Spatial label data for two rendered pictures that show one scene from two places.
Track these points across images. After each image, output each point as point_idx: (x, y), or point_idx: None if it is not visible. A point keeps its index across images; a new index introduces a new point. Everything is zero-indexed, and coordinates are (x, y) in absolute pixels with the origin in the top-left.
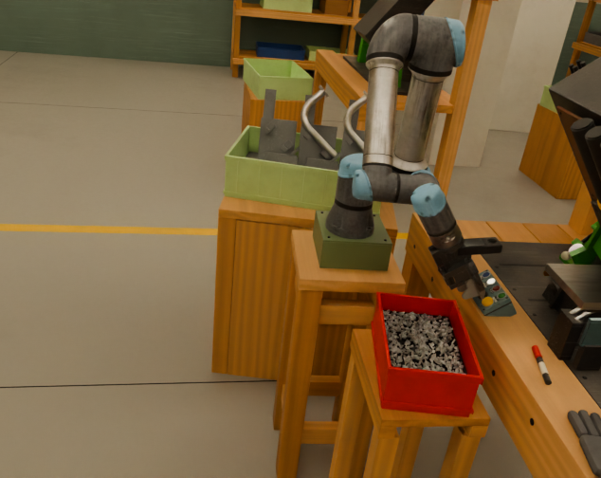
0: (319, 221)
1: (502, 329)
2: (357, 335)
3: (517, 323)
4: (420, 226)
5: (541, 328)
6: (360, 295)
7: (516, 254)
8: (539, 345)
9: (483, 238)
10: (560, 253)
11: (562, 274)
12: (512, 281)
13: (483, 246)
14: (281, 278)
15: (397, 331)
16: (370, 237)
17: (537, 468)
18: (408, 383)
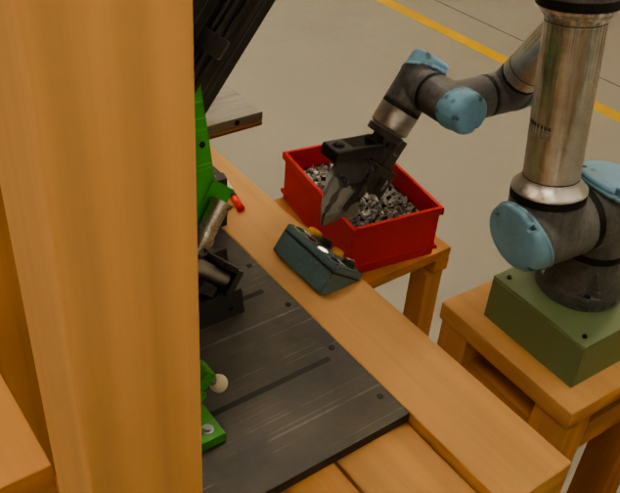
0: None
1: (283, 227)
2: (438, 240)
3: (268, 242)
4: (520, 418)
5: (236, 246)
6: None
7: (310, 406)
8: (235, 220)
9: (349, 148)
10: (223, 463)
11: (242, 101)
12: (295, 322)
13: (343, 138)
14: None
15: (391, 199)
16: (532, 274)
17: None
18: None
